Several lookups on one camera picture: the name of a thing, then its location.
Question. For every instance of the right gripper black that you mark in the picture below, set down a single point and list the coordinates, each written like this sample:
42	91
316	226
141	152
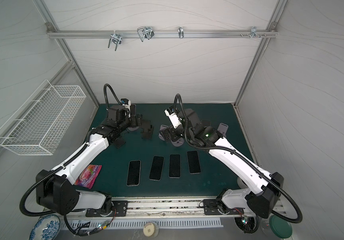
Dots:
172	132

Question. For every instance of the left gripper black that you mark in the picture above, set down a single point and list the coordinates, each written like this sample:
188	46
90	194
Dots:
138	119

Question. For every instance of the purple edged black phone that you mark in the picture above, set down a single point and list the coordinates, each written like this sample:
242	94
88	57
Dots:
193	162

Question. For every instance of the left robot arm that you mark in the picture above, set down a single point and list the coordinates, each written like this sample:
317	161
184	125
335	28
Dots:
55	189

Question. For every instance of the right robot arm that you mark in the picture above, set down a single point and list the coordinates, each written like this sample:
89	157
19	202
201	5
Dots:
260	196

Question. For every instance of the grey round phone stand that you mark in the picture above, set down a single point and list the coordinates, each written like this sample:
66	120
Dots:
223	128

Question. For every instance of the purple snack packet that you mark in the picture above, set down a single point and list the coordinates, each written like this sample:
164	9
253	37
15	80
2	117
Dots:
88	177

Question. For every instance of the metal u-bolt clamp left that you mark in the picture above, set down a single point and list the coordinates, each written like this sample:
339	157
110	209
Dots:
115	40

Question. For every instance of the metal u-bolt clamp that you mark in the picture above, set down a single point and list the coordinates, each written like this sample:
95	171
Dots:
115	40
145	33

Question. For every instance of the white tape roll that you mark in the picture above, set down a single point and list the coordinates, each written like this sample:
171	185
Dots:
241	183

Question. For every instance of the metal u-bolt clamp middle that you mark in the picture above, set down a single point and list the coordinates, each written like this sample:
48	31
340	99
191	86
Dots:
145	33

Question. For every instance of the small round beige container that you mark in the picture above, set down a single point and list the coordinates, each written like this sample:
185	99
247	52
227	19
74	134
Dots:
151	230

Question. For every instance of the metal clamp small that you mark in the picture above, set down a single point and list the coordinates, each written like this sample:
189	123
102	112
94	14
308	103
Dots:
181	32

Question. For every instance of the aluminium top crossbar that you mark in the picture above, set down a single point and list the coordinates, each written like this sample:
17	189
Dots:
159	34

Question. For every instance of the blue white ceramic plate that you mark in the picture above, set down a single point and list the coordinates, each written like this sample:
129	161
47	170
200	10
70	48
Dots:
47	228

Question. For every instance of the green lid clear jar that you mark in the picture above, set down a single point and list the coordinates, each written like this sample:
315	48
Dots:
275	227

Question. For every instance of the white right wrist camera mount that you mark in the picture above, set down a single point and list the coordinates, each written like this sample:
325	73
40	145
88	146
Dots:
172	114

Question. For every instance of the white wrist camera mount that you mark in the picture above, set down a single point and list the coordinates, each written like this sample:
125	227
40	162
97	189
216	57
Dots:
172	114
127	104

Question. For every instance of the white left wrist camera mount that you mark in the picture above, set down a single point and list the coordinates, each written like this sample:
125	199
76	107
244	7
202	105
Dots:
127	104

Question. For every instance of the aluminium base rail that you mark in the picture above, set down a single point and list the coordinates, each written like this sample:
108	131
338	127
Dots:
166	208

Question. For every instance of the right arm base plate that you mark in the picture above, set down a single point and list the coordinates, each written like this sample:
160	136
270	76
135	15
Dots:
214	207

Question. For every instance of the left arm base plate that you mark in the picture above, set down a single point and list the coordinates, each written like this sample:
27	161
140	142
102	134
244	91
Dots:
118	208

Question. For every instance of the white wire basket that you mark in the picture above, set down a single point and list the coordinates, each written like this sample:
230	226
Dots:
37	127

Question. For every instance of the white vented cable duct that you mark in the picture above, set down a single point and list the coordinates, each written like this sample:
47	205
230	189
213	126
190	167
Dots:
132	224

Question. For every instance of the metal bracket right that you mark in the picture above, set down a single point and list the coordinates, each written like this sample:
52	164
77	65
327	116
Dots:
253	34

